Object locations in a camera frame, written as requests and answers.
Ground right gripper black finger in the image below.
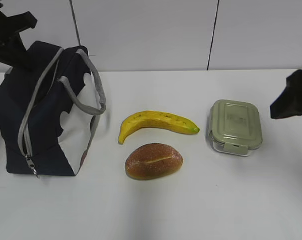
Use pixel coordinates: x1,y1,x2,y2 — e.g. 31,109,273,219
270,69,302,119

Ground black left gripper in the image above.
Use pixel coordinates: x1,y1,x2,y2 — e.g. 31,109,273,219
0,1,38,70

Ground green lidded glass container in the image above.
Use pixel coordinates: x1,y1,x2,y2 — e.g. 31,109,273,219
207,99,263,157

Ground navy and white lunch bag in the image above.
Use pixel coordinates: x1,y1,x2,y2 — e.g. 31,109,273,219
0,41,106,176

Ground yellow banana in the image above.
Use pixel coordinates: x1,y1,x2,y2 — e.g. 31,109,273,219
118,110,200,144

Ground brown bread roll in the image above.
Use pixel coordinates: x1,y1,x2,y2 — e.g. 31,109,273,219
125,143,183,180

